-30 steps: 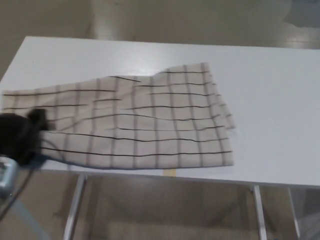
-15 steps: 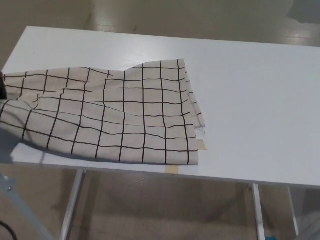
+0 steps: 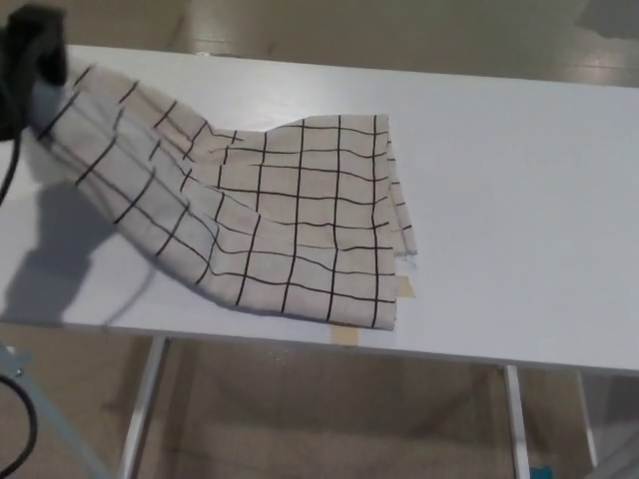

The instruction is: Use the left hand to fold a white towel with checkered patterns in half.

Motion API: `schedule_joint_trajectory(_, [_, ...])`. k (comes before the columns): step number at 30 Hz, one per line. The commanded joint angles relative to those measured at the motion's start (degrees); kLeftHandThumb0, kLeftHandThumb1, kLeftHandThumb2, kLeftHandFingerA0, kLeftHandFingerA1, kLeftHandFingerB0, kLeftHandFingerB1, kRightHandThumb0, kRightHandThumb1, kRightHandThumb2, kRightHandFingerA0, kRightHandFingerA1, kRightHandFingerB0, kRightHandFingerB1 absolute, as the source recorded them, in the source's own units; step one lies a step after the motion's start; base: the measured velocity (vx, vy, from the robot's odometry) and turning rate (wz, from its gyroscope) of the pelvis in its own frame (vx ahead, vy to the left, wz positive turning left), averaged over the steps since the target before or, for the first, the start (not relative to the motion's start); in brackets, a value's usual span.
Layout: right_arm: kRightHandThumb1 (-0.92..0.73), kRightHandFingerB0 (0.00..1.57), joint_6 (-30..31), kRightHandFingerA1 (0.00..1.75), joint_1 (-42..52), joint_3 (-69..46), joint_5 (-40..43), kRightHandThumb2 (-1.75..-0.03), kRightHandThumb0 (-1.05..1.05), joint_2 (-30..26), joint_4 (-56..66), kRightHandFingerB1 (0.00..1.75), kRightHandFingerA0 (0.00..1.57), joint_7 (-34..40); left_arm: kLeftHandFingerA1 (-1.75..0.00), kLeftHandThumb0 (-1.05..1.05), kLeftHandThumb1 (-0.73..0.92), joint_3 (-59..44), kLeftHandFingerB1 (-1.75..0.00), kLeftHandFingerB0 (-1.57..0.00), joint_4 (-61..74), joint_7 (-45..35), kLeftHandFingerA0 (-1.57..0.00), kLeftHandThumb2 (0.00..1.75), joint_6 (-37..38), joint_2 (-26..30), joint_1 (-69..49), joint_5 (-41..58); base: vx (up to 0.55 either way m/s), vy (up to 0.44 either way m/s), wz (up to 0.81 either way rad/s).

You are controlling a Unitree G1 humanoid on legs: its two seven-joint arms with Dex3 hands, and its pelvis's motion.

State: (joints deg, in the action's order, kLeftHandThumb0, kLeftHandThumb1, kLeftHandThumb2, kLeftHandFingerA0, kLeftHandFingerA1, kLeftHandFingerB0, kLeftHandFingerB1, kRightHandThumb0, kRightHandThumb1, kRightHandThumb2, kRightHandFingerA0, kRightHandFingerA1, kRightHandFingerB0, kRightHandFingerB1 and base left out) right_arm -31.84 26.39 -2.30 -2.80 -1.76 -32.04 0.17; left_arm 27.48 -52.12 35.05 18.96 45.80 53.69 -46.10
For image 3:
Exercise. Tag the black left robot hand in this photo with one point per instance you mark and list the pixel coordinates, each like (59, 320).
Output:
(25, 65)

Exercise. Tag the beige masking tape strip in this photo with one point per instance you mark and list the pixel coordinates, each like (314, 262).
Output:
(344, 335)

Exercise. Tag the grey metal stand frame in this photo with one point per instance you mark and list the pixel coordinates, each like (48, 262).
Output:
(55, 424)

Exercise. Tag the white metal table leg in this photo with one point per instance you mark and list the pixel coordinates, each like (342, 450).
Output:
(515, 424)
(588, 424)
(142, 414)

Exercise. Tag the white towel with black grid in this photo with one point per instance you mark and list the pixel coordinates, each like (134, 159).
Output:
(279, 214)

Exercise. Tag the small blue floor object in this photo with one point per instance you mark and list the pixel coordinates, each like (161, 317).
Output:
(540, 472)

